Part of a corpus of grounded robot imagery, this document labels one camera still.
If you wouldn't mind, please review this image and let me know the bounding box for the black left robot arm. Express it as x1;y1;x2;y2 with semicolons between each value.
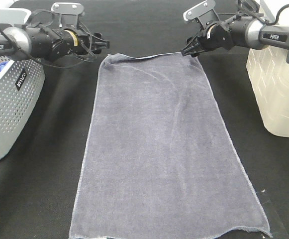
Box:
0;18;110;62

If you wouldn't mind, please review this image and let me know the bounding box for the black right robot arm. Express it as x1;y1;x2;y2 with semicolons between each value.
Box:
181;0;289;64

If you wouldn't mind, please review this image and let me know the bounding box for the grey towel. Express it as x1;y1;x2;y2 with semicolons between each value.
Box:
69;53;271;239

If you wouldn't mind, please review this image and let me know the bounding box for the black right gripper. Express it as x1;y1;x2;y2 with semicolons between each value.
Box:
181;21;234;57

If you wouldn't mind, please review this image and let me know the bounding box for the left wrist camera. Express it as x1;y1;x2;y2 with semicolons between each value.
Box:
51;2;85;28

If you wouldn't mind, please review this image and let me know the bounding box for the grey perforated laundry basket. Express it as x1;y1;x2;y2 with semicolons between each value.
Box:
0;8;46;165

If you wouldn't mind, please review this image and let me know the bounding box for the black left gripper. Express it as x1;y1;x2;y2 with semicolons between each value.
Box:
59;28;109;61

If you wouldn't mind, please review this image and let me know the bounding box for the right clear tape strip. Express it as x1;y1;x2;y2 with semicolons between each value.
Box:
257;189;289;239

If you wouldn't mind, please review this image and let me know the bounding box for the white plastic basket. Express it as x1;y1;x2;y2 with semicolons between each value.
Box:
246;46;289;137

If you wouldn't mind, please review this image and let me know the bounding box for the black table mat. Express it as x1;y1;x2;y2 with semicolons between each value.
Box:
0;0;289;239

